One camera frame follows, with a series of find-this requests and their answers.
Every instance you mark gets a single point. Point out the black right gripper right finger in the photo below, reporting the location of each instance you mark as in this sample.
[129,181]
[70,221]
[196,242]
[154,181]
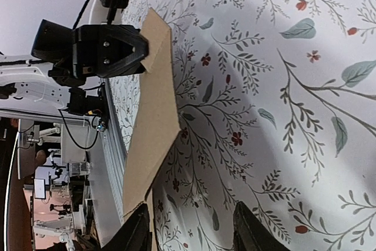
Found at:
[249,234]

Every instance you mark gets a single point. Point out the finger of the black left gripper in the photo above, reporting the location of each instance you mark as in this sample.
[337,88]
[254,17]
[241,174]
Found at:
[120,61]
[125,39]

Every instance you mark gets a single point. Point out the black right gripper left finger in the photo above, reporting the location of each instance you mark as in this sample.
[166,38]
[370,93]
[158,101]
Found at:
[134,235]

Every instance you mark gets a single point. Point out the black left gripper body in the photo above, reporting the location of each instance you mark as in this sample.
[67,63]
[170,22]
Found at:
[74,53]

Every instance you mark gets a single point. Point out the brown cardboard box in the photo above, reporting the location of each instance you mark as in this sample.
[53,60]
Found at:
[157,123]

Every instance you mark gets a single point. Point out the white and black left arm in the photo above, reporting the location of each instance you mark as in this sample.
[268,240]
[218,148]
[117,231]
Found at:
[27,77]

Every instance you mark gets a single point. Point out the floral patterned table mat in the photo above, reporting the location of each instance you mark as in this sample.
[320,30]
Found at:
[276,102]

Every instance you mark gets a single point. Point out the aluminium front rail base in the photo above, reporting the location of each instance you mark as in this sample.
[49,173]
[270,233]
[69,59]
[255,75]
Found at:
[107,158]

